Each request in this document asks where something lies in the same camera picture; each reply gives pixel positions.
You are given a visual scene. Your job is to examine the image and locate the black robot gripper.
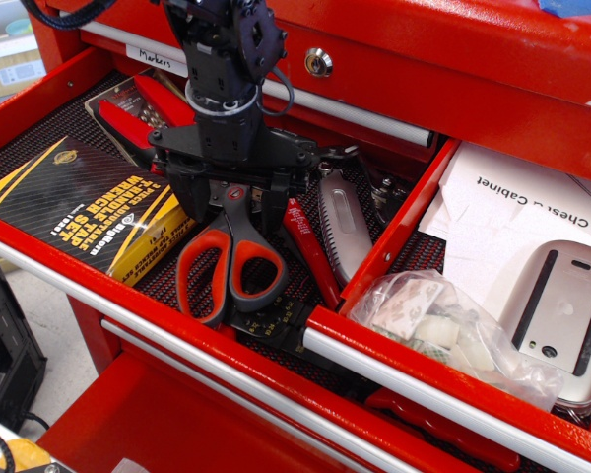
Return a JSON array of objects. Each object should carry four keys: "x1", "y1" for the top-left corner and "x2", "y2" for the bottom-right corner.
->
[{"x1": 148, "y1": 103, "x2": 319, "y2": 235}]

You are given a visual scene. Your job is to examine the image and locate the red and grey scissors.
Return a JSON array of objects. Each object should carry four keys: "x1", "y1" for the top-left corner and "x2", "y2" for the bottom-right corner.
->
[{"x1": 176, "y1": 183, "x2": 289, "y2": 327}]

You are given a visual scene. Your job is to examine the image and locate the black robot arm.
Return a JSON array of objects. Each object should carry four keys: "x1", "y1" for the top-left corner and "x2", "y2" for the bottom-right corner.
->
[{"x1": 148, "y1": 1, "x2": 318, "y2": 234}]

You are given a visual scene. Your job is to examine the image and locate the open red upper left drawer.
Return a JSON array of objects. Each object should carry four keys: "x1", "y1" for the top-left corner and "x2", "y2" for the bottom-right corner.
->
[{"x1": 0, "y1": 46, "x2": 462, "y2": 444}]

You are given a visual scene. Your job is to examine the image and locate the open red right drawer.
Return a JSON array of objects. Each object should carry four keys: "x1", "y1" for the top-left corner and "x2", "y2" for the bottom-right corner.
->
[{"x1": 304, "y1": 139, "x2": 591, "y2": 472}]

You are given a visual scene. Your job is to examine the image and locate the silver folding utility knife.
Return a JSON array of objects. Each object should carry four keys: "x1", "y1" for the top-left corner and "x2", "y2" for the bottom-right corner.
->
[{"x1": 318, "y1": 162, "x2": 372, "y2": 287}]

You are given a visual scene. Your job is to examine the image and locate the black yellow tap wrench box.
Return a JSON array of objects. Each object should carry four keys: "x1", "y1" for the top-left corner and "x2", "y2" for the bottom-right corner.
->
[{"x1": 0, "y1": 136, "x2": 194, "y2": 286}]

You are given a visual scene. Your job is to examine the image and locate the black metal pliers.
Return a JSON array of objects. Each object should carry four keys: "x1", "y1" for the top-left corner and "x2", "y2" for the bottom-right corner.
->
[{"x1": 270, "y1": 127, "x2": 410, "y2": 224}]

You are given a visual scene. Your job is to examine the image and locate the silver cabinet lock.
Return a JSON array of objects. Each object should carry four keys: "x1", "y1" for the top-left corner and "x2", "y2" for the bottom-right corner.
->
[{"x1": 304, "y1": 47, "x2": 334, "y2": 78}]

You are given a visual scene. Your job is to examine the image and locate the clear plastic bag of parts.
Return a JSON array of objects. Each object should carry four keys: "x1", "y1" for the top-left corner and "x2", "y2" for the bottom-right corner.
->
[{"x1": 348, "y1": 270, "x2": 564, "y2": 412}]

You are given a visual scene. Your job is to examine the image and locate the red tool cabinet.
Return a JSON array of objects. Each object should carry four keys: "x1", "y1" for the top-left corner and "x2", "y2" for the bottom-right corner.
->
[{"x1": 23, "y1": 0, "x2": 591, "y2": 473}]

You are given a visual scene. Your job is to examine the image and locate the white cabinet manual paper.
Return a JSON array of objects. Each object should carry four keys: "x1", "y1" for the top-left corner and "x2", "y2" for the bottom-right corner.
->
[{"x1": 419, "y1": 143, "x2": 591, "y2": 318}]

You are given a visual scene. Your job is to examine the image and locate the black electronic device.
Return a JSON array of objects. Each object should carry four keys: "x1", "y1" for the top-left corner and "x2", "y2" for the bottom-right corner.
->
[{"x1": 0, "y1": 267, "x2": 46, "y2": 431}]

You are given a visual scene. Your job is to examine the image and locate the silver computer mouse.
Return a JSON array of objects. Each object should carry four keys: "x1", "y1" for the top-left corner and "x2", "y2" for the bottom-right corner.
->
[{"x1": 499, "y1": 240, "x2": 591, "y2": 416}]

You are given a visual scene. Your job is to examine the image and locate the red handled crimping tool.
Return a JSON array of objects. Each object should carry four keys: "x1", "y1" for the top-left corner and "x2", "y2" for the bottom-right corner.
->
[{"x1": 282, "y1": 197, "x2": 341, "y2": 308}]

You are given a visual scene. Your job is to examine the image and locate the packaged red handled tool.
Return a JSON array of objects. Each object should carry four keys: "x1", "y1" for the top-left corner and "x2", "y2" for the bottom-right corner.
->
[{"x1": 85, "y1": 68, "x2": 194, "y2": 169}]

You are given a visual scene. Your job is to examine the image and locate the black wire stripper tool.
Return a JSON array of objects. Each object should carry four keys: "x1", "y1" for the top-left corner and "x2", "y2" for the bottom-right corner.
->
[{"x1": 227, "y1": 296, "x2": 322, "y2": 363}]

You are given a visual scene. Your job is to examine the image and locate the red handled tool lower drawer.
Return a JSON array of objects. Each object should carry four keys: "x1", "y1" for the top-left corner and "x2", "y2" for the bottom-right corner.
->
[{"x1": 364, "y1": 388, "x2": 521, "y2": 472}]

